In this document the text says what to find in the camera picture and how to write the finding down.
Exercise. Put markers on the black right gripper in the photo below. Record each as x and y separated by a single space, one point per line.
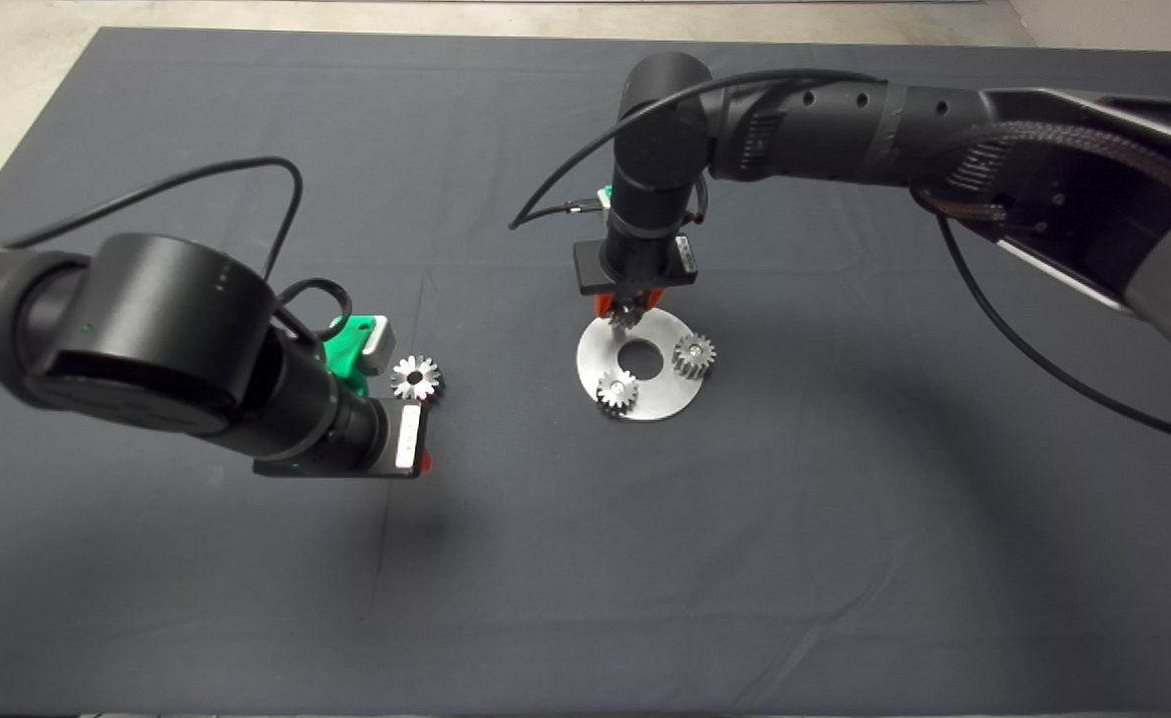
585 279

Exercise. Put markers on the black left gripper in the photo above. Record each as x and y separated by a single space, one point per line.
408 471

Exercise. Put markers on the small steel gear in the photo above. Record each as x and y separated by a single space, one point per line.
694 356
618 391
627 317

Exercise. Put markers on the larger steel gear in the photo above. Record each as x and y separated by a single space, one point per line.
431 384

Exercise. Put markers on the round metal plate with hole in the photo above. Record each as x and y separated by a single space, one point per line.
665 399

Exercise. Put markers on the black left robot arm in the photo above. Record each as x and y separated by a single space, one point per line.
117 324

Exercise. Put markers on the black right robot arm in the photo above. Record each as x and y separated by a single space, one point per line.
845 130

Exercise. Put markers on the dark grey table cloth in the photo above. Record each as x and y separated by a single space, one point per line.
645 558

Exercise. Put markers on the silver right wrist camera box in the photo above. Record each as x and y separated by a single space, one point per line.
601 204

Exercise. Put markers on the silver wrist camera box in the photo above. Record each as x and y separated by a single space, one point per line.
379 344
601 204

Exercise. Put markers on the green right camera mount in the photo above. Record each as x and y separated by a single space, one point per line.
605 191

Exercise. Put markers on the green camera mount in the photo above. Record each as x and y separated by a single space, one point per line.
605 191
346 349

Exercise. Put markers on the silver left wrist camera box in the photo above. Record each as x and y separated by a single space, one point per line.
379 344

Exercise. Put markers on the green left camera mount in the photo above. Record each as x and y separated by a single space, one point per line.
346 349

